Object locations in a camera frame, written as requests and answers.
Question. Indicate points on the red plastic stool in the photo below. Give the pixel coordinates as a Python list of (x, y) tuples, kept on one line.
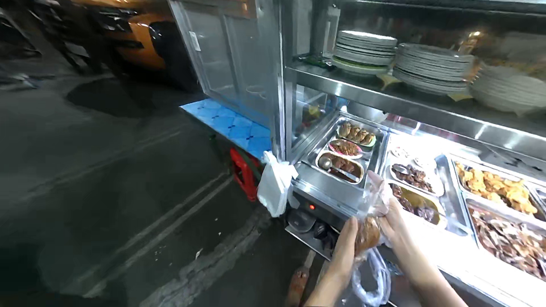
[(243, 175)]

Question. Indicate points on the small white dish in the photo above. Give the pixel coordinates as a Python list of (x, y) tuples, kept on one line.
[(399, 152), (425, 162)]

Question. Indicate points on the white dish of yellow sauce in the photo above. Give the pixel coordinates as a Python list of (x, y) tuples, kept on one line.
[(416, 198)]

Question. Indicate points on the white dish of brown stew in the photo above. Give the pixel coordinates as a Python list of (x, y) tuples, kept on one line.
[(339, 164)]

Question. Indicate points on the clear bag with brown food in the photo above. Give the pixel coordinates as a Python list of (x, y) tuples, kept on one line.
[(367, 236)]

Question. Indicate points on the black plastic bag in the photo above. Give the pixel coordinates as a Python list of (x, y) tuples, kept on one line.
[(326, 236)]

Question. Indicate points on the person's left fingers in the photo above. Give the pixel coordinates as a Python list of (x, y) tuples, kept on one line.
[(352, 230)]

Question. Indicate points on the orange vehicle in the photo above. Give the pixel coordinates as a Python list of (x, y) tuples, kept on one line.
[(143, 36)]

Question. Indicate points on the looped clear plastic bag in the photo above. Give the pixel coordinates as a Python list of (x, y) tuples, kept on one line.
[(384, 277)]

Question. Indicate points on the dark round bowl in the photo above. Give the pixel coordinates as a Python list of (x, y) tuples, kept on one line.
[(301, 221)]

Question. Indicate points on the tray of brown sliced meat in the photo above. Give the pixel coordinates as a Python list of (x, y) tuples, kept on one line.
[(507, 238)]

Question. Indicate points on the person's left hand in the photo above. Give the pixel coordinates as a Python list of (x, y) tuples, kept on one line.
[(346, 251)]

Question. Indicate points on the stack of white plates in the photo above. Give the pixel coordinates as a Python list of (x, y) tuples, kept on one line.
[(362, 53), (431, 70), (507, 91)]

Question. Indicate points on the person's right forearm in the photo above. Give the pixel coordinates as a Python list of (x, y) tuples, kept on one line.
[(428, 279)]

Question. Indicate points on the person's right fingers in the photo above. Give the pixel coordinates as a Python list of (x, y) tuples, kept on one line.
[(379, 194)]

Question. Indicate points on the green-rimmed dish of stuffed food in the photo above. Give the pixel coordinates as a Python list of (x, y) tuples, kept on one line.
[(356, 133)]

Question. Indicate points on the person's right hand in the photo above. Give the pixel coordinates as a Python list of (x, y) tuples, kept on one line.
[(395, 226)]

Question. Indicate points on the white dish of dark meat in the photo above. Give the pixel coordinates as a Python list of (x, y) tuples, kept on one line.
[(416, 179)]

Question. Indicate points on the blue patterned table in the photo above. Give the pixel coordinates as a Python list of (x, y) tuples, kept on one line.
[(239, 126)]

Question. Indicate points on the tray of yellow fried food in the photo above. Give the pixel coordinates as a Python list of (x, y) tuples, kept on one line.
[(495, 184)]

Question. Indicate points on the large metal tray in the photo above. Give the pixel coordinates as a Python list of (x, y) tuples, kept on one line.
[(375, 160)]

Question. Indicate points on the metal ladle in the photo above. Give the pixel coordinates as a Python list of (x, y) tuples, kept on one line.
[(325, 163)]

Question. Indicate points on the metal spoon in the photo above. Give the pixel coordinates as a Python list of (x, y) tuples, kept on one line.
[(400, 169)]

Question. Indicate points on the metal glass food display cart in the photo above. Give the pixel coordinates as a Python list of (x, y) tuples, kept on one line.
[(279, 85)]

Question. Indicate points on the pink-rimmed bowl of minced food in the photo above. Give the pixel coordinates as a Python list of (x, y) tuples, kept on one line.
[(345, 148)]

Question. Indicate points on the person's left forearm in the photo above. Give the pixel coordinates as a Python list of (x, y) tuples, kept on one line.
[(328, 289)]

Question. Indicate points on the bundle of white plastic bags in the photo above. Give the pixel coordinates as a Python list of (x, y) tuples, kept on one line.
[(274, 187)]

